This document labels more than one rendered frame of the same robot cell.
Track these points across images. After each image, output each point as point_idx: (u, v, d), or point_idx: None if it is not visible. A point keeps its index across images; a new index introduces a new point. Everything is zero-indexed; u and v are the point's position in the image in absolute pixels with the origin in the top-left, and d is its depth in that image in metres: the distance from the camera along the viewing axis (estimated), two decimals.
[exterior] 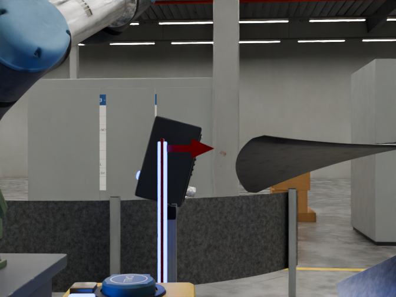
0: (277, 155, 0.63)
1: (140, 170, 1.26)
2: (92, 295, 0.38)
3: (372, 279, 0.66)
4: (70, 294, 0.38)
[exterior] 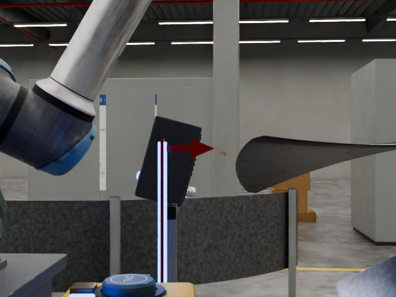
0: (277, 155, 0.63)
1: (140, 170, 1.26)
2: (92, 295, 0.38)
3: (372, 279, 0.66)
4: (70, 294, 0.38)
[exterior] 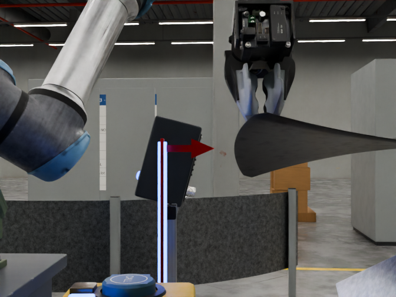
0: (277, 137, 0.63)
1: (140, 170, 1.26)
2: (92, 295, 0.38)
3: (372, 279, 0.66)
4: (70, 294, 0.38)
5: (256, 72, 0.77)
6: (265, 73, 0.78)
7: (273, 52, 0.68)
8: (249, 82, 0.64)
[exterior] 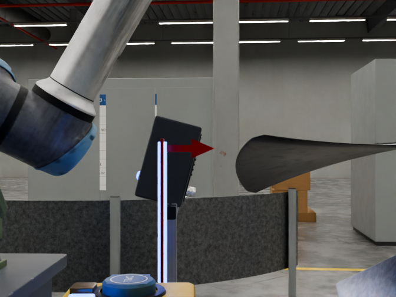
0: None
1: (140, 170, 1.26)
2: (92, 295, 0.38)
3: (372, 279, 0.66)
4: (70, 294, 0.38)
5: None
6: None
7: None
8: None
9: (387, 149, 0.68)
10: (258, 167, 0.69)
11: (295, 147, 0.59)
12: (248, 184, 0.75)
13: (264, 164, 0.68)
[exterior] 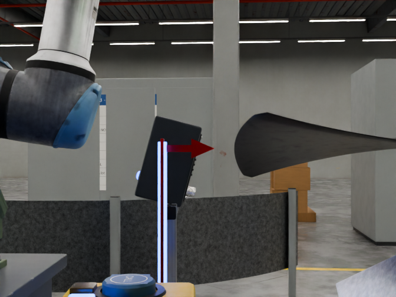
0: None
1: (140, 170, 1.26)
2: (92, 295, 0.38)
3: (372, 279, 0.66)
4: (70, 294, 0.38)
5: None
6: None
7: None
8: None
9: (387, 147, 0.68)
10: (257, 149, 0.69)
11: (296, 129, 0.59)
12: (245, 167, 0.75)
13: (263, 147, 0.68)
